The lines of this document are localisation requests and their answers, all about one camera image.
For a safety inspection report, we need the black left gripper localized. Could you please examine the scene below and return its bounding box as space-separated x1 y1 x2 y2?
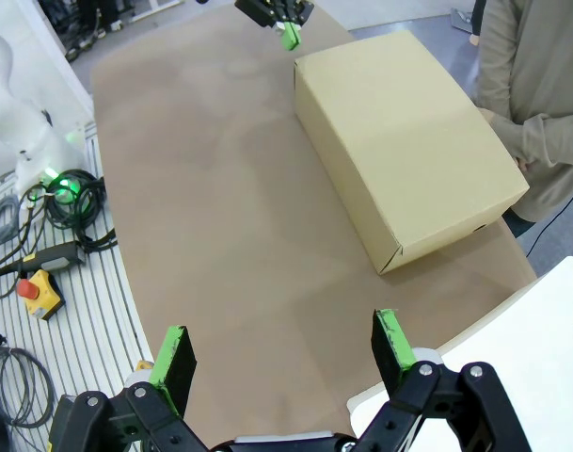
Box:
233 0 315 52

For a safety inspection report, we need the white box lid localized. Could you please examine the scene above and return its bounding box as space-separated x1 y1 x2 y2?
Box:
345 255 573 452

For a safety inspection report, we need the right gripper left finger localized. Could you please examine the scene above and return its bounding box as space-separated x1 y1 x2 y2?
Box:
48 324 210 452

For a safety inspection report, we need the thin black floor cable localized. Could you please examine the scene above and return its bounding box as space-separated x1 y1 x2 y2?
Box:
524 181 573 259

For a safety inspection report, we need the person's left forearm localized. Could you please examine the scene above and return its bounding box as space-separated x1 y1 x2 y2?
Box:
516 111 573 167

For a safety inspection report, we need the grey cable coil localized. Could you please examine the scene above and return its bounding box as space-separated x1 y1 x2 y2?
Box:
0 346 56 428

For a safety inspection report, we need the yellow emergency stop box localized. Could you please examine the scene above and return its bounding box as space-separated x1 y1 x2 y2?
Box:
16 269 66 322

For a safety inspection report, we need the black handheld pendant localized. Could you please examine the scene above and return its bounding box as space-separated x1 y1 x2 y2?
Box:
0 240 88 278

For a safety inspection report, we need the cardboard box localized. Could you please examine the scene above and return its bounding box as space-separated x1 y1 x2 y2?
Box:
293 29 531 277

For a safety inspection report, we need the black wheeled equipment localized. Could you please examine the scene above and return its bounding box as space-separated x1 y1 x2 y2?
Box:
36 0 125 62

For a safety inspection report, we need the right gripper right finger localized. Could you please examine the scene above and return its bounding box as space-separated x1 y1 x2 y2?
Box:
356 308 534 452

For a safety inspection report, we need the white slatted mounting platform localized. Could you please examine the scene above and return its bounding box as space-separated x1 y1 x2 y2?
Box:
0 120 155 452

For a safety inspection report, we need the person in beige sweater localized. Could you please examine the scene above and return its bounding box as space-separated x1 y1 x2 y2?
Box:
473 0 573 239

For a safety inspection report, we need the black cable coil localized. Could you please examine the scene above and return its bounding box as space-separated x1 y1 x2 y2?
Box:
20 168 119 253

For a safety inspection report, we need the person's right forearm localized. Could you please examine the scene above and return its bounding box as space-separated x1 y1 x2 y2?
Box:
488 112 525 159

